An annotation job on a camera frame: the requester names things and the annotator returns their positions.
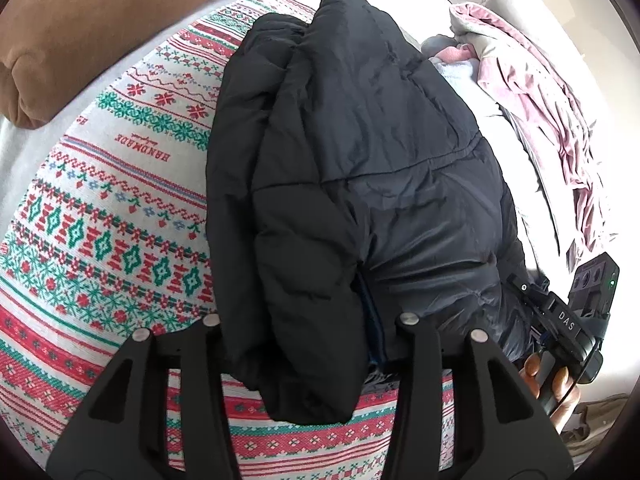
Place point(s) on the pink velvet blanket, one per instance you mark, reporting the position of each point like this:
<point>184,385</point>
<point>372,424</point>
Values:
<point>545,105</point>

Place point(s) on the black puffer jacket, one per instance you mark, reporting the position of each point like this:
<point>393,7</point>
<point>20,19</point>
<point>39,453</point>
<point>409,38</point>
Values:
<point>360,170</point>

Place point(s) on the beige crumpled cloth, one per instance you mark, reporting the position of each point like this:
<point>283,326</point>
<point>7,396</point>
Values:
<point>600,420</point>

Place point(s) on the pink fleece cloth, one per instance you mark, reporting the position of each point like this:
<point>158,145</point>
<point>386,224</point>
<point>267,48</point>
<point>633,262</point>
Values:
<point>452,54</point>

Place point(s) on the brown pillow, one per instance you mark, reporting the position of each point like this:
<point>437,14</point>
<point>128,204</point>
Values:
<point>90,25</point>

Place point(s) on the light blue fleece cloth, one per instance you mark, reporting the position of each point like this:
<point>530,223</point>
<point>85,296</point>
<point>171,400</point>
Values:
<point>457,72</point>

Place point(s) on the red green patterned knit blanket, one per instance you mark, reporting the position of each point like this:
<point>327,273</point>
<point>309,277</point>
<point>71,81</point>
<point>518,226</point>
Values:
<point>110,220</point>

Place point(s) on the white bed sheet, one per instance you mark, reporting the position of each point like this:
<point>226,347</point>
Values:
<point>15,160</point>

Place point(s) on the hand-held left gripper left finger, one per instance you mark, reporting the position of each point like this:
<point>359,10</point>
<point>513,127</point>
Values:
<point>165,390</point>

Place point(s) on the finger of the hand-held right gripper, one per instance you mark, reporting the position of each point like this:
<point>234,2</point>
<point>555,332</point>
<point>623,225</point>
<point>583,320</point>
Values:
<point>527,292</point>

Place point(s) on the person's right hand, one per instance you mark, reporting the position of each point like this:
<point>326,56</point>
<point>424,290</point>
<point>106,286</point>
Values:
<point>565,390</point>

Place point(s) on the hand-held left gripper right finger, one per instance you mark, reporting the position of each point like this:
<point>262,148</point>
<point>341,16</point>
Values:
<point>375,335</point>

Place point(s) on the grey fleece cloth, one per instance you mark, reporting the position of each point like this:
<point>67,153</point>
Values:
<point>437,45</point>

